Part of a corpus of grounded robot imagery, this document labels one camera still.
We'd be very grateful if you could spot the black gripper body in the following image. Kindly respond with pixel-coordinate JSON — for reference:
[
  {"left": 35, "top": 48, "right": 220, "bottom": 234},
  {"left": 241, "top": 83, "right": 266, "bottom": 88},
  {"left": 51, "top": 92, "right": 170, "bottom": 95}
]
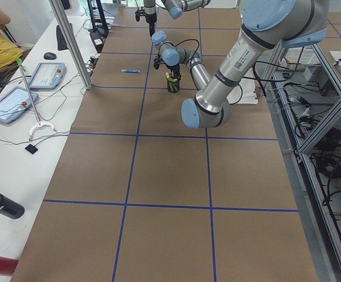
[
  {"left": 135, "top": 6, "right": 157, "bottom": 26},
  {"left": 153, "top": 51, "right": 182, "bottom": 80}
]

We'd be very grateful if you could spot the blue marker pen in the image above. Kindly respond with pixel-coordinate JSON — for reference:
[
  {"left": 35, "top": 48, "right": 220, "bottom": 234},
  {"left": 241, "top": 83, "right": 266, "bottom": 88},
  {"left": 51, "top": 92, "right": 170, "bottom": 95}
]
[{"left": 121, "top": 69, "right": 141, "bottom": 74}]

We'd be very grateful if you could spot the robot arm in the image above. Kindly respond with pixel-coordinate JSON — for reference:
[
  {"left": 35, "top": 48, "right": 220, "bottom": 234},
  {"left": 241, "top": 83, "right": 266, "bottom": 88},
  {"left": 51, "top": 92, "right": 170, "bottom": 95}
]
[
  {"left": 135, "top": 0, "right": 211, "bottom": 36},
  {"left": 151, "top": 1, "right": 329, "bottom": 129}
]

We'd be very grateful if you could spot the yellow marker pen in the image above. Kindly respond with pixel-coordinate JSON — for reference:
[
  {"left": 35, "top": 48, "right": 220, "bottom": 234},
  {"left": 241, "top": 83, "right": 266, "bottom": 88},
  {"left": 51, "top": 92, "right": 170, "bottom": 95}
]
[{"left": 166, "top": 72, "right": 173, "bottom": 82}]

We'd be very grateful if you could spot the black mesh pen cup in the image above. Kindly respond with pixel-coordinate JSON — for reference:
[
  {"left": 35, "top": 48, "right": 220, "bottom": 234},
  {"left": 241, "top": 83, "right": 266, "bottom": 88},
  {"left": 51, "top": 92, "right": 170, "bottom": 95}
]
[{"left": 167, "top": 78, "right": 180, "bottom": 93}]

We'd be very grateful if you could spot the black monitor stand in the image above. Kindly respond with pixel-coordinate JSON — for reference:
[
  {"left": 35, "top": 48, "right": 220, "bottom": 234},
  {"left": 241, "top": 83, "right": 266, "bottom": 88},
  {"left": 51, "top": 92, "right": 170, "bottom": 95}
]
[{"left": 87, "top": 0, "right": 109, "bottom": 53}]

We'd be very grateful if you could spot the black keyboard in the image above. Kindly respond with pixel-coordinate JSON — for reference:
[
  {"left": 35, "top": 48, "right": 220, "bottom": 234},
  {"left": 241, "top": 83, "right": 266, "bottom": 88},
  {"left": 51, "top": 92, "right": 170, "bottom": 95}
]
[{"left": 56, "top": 25, "right": 68, "bottom": 51}]

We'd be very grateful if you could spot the black computer mouse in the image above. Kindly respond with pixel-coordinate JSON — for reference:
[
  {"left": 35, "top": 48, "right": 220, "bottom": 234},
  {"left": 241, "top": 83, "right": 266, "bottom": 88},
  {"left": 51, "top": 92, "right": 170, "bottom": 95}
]
[{"left": 43, "top": 52, "right": 57, "bottom": 60}]

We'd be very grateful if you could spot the far teach pendant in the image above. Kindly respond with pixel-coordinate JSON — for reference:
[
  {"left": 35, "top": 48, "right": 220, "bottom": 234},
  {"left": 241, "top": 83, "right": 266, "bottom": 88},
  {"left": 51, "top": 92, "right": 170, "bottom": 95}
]
[{"left": 28, "top": 62, "right": 66, "bottom": 90}]

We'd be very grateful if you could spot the teach pendant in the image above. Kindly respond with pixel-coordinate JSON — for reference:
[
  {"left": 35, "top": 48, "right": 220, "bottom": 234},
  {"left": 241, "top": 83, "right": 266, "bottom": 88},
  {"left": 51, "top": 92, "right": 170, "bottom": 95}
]
[
  {"left": 0, "top": 86, "right": 32, "bottom": 125},
  {"left": 28, "top": 62, "right": 66, "bottom": 90}
]

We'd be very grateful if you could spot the white paper notebook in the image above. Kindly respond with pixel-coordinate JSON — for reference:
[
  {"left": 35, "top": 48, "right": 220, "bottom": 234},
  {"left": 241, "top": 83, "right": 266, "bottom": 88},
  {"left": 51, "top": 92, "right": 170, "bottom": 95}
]
[{"left": 285, "top": 47, "right": 319, "bottom": 65}]

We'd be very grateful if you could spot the brown paper table cover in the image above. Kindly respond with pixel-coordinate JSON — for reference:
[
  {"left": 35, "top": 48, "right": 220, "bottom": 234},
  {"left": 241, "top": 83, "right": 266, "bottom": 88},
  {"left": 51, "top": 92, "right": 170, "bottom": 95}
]
[{"left": 12, "top": 8, "right": 318, "bottom": 281}]

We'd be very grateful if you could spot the metal rod white base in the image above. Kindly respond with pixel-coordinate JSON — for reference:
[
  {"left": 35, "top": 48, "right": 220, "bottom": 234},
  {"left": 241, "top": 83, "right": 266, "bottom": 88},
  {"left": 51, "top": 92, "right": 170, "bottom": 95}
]
[{"left": 15, "top": 58, "right": 57, "bottom": 140}]

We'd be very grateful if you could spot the near teach pendant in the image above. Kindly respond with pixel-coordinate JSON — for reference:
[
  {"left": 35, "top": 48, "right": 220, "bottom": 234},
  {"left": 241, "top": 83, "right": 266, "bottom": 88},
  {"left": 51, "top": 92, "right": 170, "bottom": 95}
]
[{"left": 0, "top": 86, "right": 32, "bottom": 125}]

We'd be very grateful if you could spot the small black square pad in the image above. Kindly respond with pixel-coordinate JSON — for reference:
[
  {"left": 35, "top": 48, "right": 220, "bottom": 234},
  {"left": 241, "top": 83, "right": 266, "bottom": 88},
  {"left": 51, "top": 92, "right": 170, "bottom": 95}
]
[{"left": 25, "top": 144, "right": 38, "bottom": 155}]

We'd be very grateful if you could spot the black thermos bottle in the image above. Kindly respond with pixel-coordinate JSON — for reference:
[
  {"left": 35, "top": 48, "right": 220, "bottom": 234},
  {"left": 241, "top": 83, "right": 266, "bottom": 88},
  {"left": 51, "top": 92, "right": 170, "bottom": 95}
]
[{"left": 0, "top": 194, "right": 25, "bottom": 219}]

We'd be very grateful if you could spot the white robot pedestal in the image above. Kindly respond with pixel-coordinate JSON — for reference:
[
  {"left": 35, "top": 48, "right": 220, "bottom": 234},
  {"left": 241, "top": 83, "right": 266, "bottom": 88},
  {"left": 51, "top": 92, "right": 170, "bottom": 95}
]
[{"left": 227, "top": 79, "right": 258, "bottom": 105}]

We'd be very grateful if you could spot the aluminium frame post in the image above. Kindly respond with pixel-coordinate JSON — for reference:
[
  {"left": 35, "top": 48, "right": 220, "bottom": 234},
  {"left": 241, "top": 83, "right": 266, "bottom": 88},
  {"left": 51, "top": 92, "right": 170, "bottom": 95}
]
[{"left": 49, "top": 0, "right": 92, "bottom": 90}]

